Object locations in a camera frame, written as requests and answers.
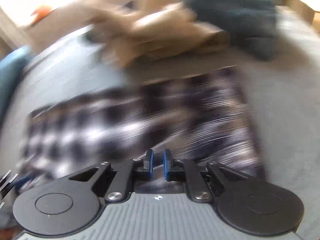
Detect dark plaid shirt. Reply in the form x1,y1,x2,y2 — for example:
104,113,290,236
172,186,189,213
17,66,265,193

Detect beige trousers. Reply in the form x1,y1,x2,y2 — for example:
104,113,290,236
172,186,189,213
85,0,230,67

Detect blue pillow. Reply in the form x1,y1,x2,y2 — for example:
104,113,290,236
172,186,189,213
0,46,33,126

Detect blue denim jeans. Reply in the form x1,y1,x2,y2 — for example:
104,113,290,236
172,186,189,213
184,0,278,61

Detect orange object on windowsill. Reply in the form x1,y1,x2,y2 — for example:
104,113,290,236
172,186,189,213
31,4,53,25

